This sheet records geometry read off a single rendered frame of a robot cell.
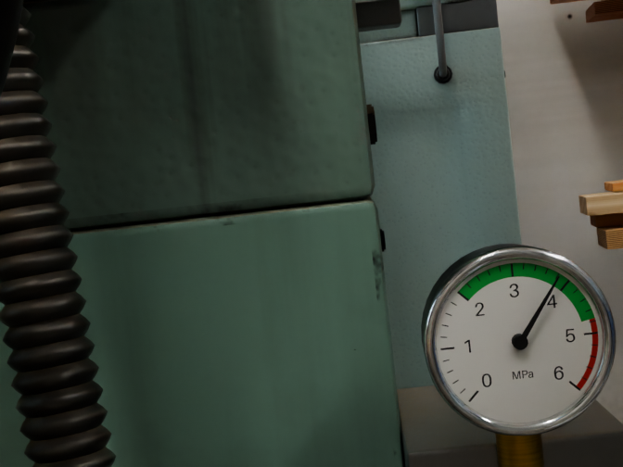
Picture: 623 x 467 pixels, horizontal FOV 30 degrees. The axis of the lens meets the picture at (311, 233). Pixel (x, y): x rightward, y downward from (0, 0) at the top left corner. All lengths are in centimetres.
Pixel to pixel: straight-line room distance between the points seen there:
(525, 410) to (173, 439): 14
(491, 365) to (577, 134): 254
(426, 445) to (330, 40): 16
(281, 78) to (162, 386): 13
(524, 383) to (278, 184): 12
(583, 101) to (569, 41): 15
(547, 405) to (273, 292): 12
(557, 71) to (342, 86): 248
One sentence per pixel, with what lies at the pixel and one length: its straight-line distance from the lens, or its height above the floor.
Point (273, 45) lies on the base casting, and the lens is 45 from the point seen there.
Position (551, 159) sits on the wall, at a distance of 291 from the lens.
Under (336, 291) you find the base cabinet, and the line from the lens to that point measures 45.
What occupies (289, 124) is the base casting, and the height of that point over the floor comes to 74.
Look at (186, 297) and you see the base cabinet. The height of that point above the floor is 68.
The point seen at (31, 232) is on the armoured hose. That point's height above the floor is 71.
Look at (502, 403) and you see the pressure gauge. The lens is 39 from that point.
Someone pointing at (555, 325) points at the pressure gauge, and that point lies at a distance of 39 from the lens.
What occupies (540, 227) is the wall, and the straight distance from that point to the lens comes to 291.
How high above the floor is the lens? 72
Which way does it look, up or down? 3 degrees down
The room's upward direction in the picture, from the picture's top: 6 degrees counter-clockwise
